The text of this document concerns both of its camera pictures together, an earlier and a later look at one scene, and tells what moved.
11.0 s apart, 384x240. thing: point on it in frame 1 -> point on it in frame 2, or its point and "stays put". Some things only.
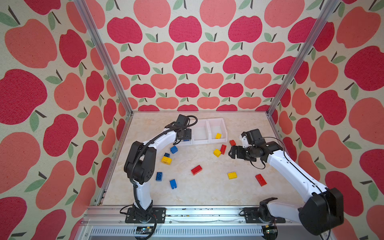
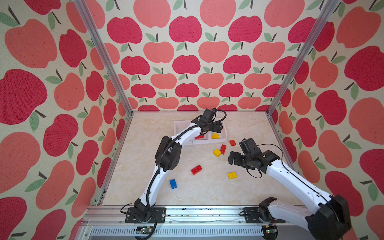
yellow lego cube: (217, 153) stays put
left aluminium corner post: (82, 8) stays put
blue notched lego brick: (173, 184) stays put
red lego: (223, 149) stays put
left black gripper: (188, 134) -> (215, 125)
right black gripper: (238, 154) -> (235, 161)
